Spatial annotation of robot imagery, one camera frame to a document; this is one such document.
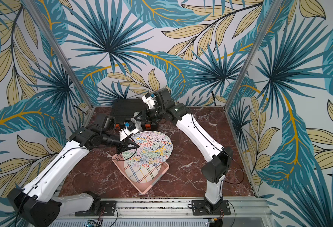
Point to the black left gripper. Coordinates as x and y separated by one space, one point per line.
127 141

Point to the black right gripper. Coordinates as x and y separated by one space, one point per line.
145 114

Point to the colourful squiggle pattern plate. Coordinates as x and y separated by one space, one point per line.
154 149

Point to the white plaid line plate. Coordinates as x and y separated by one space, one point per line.
141 175

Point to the grey striped microfibre cloth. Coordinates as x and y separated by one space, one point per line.
136 120

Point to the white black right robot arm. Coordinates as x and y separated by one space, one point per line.
161 106

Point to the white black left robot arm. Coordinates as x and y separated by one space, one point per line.
35 201

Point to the pink perforated plastic basket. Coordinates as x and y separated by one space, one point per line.
143 188

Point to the black plastic tool case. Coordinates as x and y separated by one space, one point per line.
123 110

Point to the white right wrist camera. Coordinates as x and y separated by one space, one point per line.
149 100

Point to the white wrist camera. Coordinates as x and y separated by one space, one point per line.
129 130
149 100

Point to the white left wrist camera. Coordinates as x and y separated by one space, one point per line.
129 130

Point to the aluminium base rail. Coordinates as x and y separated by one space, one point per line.
176 212

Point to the left aluminium corner post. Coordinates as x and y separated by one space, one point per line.
45 29

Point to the aluminium corner post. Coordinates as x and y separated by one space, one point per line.
45 29
273 10

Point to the right aluminium corner post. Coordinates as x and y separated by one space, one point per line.
273 10

